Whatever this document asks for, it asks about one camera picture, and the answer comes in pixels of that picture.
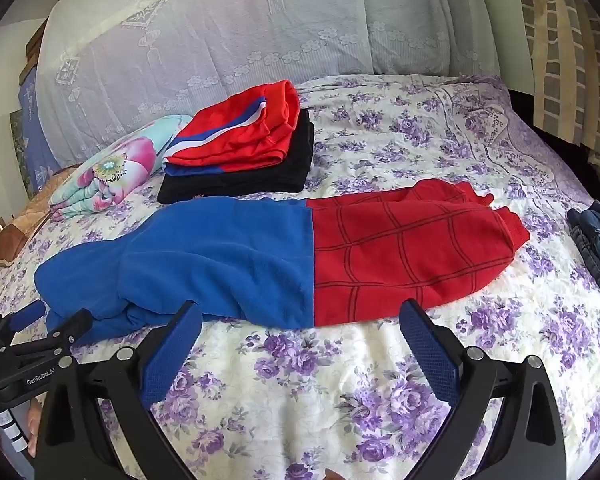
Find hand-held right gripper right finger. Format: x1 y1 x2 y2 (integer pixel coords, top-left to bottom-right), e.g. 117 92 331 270
399 299 568 480

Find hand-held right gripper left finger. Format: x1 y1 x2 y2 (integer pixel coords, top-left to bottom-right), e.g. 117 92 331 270
34 301 203 480

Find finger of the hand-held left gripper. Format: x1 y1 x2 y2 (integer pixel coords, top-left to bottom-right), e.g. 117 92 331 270
10 308 93 361
0 301 46 348

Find blue and red pants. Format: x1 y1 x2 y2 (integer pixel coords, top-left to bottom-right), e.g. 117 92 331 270
34 178 532 347

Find brown cushion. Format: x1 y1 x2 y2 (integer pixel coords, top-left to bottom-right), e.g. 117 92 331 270
0 222 33 267

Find purple floral bed sheet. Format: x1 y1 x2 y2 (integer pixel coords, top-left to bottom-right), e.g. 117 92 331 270
0 74 600 480

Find peach quilt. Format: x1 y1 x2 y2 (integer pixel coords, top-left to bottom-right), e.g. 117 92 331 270
15 166 81 241

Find folded floral blanket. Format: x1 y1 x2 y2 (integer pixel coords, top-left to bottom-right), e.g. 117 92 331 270
49 115 193 220

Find green picture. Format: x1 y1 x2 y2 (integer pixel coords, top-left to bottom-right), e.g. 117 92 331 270
9 109 31 166

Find blue patterned board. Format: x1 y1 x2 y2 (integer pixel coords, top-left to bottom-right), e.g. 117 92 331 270
17 67 61 196

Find folded black garment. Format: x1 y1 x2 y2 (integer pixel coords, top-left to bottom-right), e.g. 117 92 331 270
157 109 316 206

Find folded red striped garment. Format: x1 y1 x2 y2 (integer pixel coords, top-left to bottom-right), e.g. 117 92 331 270
164 80 301 177

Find beige patterned curtain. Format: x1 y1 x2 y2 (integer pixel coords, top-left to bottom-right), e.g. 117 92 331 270
511 0 600 173

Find white lace cover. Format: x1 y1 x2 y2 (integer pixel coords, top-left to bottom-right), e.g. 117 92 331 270
36 0 511 168

